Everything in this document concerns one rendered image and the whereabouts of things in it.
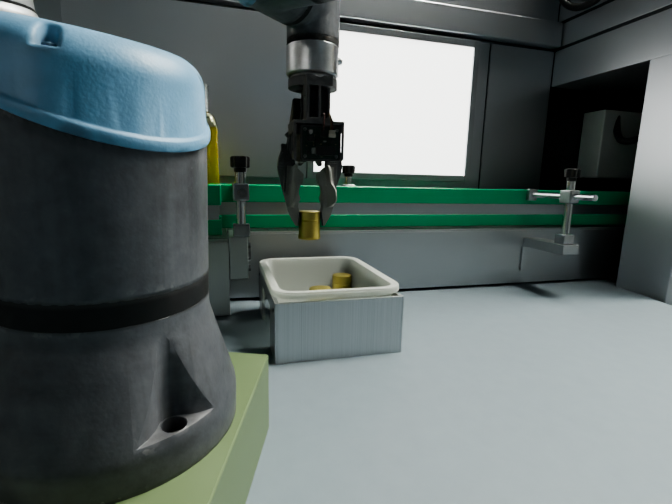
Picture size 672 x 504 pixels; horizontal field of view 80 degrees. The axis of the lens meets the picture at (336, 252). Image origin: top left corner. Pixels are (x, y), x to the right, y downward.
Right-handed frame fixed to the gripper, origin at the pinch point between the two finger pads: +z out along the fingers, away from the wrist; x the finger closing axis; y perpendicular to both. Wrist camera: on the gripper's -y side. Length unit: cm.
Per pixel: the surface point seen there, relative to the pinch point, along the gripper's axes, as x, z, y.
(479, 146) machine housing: 52, -15, -34
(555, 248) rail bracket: 51, 7, -4
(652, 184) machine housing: 74, -6, -3
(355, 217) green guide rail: 11.9, 1.6, -13.7
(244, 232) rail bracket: -10.1, 2.5, -1.1
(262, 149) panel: -5.2, -12.0, -29.6
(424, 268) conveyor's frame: 26.9, 12.3, -12.1
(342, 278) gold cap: 6.1, 10.8, -1.5
